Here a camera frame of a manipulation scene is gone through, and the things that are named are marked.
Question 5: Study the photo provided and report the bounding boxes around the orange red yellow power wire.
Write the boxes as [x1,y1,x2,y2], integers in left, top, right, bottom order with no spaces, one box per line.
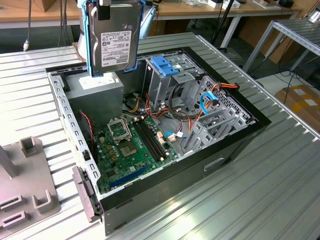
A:
[144,81,241,133]

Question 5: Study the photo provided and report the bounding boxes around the grey power supply unit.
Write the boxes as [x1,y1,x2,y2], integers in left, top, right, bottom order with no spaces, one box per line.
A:
[63,71,125,131]

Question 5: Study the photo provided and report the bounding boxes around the grey metal disk bay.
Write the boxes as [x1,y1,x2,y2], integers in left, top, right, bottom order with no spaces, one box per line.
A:
[180,74,258,156]

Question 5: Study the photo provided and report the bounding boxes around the black RAM slot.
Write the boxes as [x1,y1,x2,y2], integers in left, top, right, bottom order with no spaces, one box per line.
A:
[143,119,169,157]
[135,120,162,161]
[139,119,166,159]
[132,121,159,163]

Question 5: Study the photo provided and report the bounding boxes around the thick black cable bundle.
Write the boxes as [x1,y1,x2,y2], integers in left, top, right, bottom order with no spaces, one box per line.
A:
[168,81,201,123]

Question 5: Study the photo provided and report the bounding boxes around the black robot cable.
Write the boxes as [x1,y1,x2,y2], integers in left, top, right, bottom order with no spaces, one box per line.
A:
[22,0,33,52]

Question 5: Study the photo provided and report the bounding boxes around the silver metal cylinder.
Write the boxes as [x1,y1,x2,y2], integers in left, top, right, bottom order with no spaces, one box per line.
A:
[306,9,320,24]

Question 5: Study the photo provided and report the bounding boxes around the yellow black wire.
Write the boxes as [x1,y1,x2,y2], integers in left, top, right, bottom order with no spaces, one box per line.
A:
[123,91,142,114]

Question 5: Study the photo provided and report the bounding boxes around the cardboard box yellow tape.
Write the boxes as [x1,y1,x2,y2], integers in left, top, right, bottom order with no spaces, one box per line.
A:
[274,84,320,126]

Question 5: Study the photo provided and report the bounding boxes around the hard disk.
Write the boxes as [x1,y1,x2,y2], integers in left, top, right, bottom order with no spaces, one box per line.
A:
[81,0,146,78]

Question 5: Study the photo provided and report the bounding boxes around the grey card retention latch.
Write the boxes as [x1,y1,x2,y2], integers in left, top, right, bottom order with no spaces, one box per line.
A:
[71,165,104,224]

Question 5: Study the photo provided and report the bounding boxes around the CPU socket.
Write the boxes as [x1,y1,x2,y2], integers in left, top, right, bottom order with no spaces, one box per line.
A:
[119,141,139,159]

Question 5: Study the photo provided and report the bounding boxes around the black open PC case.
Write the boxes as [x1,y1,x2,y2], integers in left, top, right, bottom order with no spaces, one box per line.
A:
[45,46,273,236]

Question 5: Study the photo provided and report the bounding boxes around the grey parts rack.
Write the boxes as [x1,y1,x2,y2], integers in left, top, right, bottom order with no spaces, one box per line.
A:
[0,136,62,232]

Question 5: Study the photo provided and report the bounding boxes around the white plug wire bundle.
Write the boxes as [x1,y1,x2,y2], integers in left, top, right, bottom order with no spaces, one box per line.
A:
[166,121,193,144]

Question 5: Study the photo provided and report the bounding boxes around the red black twisted wire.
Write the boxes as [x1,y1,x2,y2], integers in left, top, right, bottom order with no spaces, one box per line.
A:
[79,110,96,154]

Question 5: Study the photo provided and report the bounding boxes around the metal socket cover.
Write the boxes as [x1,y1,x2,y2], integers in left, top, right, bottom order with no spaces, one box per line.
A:
[106,116,133,146]

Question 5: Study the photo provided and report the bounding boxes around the grey optical drive cage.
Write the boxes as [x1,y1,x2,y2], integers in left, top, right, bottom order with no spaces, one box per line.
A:
[143,53,205,114]

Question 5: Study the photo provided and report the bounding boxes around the black tripod stand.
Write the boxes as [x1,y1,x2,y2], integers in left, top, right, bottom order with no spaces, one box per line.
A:
[211,0,237,53]

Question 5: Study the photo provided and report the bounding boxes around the blue data wire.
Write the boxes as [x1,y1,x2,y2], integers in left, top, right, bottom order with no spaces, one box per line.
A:
[163,91,221,140]

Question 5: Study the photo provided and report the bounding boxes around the long wooden desk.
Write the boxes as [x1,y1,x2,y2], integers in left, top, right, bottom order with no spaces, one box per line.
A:
[0,0,305,48]

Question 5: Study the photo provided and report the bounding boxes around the green motherboard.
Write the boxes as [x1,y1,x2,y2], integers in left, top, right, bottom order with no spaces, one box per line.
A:
[93,115,180,195]

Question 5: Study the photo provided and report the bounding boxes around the blue plastic drive latch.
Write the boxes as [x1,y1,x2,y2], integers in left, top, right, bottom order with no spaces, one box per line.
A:
[150,56,180,78]

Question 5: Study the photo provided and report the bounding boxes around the blue expansion slot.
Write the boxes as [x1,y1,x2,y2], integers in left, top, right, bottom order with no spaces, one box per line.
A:
[109,163,150,189]

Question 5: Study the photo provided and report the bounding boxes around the wire locking lever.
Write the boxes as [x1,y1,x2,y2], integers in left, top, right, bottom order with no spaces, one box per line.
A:
[123,117,134,141]

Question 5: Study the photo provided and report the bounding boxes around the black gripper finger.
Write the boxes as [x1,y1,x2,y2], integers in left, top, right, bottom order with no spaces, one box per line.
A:
[96,3,112,21]

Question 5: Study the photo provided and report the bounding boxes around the plywood box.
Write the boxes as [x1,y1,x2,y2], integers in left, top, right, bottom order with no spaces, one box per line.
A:
[14,0,58,13]

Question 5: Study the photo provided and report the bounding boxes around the wooden block white base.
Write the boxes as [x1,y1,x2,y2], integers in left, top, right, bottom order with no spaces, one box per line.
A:
[252,0,282,10]

